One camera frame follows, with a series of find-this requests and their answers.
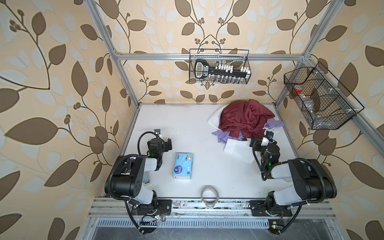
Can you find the back wire basket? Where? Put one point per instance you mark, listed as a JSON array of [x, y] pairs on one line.
[[235, 57]]

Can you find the purple t-shirt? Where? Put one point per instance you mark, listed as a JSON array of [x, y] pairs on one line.
[[270, 125]]

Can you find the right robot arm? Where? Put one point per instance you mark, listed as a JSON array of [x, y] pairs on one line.
[[311, 184]]

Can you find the blue tissue pack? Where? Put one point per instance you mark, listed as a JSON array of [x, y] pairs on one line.
[[183, 166]]

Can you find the maroon cloth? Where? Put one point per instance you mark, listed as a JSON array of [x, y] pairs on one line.
[[246, 118]]

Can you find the white shirt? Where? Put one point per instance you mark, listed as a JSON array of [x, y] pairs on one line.
[[237, 150]]

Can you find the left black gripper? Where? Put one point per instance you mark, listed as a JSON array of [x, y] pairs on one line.
[[166, 144]]

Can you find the wire basket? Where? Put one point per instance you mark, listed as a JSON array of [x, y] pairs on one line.
[[235, 57], [334, 99]]

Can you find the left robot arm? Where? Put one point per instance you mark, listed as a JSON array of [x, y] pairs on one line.
[[126, 181]]

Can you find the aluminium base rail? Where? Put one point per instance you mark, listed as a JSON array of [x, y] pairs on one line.
[[187, 213]]

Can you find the black socket tool set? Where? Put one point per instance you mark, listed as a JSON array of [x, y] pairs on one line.
[[202, 69]]

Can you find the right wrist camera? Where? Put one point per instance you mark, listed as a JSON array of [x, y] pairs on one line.
[[269, 135]]

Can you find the right wire basket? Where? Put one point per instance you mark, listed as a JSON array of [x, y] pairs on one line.
[[334, 99]]

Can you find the clear bottle red cap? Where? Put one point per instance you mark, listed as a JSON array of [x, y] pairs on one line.
[[306, 103]]

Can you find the clear tape roll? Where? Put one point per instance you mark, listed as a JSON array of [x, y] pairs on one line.
[[209, 196]]

